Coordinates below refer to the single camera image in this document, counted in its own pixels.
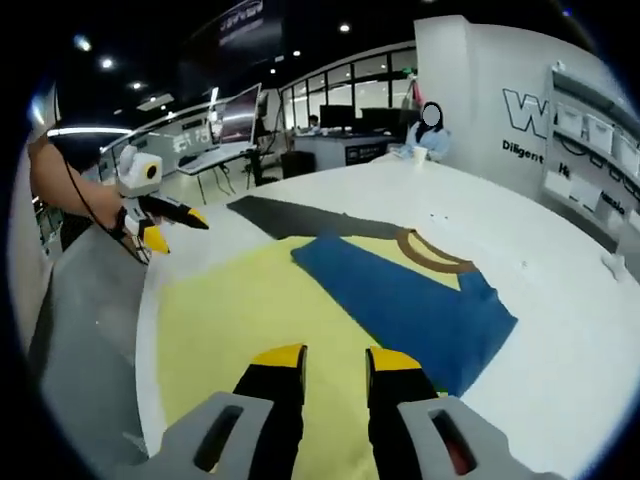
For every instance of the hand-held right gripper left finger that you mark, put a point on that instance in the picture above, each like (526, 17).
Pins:
(250, 425)

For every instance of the person's grey trousers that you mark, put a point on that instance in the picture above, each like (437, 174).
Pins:
(85, 350)

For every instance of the white cup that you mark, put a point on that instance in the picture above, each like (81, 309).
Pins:
(419, 155)

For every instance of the white desk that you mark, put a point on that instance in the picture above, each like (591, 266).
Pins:
(215, 159)

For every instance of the white storage bin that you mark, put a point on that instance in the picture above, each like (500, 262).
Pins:
(628, 152)
(598, 135)
(566, 125)

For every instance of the grey metal shelving rack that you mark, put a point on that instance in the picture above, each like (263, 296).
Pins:
(585, 97)

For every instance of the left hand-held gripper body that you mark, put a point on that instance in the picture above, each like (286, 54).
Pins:
(137, 175)

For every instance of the grey reception counter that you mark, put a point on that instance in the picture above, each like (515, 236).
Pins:
(340, 150)

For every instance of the black computer monitor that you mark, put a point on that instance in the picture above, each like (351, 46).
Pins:
(338, 117)
(382, 120)

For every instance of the large curved monitor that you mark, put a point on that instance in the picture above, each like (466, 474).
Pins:
(240, 115)

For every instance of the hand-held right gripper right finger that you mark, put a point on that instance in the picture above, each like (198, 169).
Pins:
(400, 425)

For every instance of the yellow blue black garment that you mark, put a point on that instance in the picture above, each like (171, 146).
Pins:
(240, 310)

